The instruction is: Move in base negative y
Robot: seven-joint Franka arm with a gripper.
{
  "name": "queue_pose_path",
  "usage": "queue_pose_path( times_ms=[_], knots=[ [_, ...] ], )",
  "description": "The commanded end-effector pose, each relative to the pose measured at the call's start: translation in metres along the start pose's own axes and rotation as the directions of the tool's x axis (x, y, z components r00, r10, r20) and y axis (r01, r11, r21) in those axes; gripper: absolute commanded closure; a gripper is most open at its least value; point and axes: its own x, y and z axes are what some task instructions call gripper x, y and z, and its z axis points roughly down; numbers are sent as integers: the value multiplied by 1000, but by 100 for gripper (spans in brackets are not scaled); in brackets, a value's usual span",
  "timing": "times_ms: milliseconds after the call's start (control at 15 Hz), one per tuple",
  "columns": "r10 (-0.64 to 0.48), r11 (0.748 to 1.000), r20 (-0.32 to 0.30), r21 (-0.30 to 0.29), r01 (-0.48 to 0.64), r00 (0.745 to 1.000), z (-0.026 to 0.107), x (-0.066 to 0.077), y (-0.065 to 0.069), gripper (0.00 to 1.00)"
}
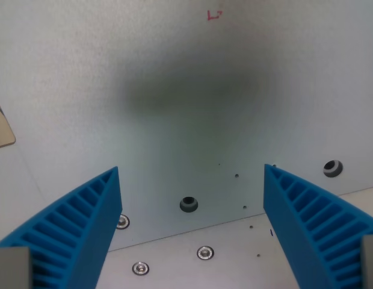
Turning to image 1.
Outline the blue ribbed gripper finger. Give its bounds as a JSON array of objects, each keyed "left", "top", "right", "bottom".
[
  {"left": 262, "top": 163, "right": 373, "bottom": 289},
  {"left": 0, "top": 166, "right": 123, "bottom": 289}
]

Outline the silver countersunk screw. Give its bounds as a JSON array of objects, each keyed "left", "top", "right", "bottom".
[
  {"left": 196, "top": 245, "right": 215, "bottom": 261},
  {"left": 115, "top": 214, "right": 131, "bottom": 230},
  {"left": 132, "top": 261, "right": 150, "bottom": 276}
]

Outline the tan wooden board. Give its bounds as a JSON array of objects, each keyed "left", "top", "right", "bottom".
[{"left": 0, "top": 93, "right": 16, "bottom": 149}]

